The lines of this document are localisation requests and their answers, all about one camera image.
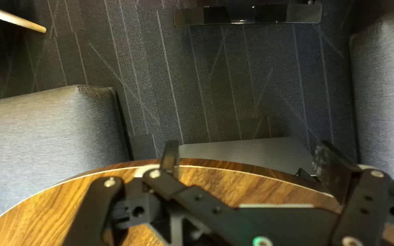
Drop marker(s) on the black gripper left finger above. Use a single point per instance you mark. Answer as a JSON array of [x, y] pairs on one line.
[[179, 213]]

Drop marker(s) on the round wooden table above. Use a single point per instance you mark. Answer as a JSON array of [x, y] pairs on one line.
[[268, 208]]

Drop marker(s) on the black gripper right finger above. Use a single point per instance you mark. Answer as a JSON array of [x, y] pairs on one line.
[[364, 193]]

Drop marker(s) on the light wooden rod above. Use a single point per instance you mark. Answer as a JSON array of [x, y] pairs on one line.
[[22, 22]]

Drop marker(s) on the grey upholstered ottoman seat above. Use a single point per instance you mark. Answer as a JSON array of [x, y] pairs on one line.
[[50, 135]]

